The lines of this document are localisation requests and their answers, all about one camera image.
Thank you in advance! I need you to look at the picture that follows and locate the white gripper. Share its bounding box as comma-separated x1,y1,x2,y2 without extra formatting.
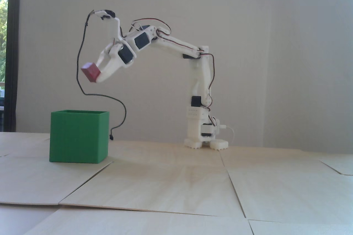
96,37,138,83

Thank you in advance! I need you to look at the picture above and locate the red block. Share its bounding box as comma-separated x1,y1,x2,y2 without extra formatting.
81,62,101,83

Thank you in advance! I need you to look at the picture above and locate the green open box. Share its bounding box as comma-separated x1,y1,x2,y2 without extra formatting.
49,110,110,163

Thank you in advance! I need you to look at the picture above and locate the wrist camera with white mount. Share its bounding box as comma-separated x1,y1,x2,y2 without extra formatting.
93,10,124,41

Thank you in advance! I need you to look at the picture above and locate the red white servo wire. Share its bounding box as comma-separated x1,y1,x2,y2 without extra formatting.
205,53,217,109
131,19,172,37

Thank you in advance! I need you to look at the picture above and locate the black camera cable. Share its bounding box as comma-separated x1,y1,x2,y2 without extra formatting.
76,10,127,141

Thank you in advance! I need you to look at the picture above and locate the dark window frame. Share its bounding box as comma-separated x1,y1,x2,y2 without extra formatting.
6,0,22,133

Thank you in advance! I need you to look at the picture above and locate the white power cable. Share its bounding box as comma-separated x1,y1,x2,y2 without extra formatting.
224,126,236,146

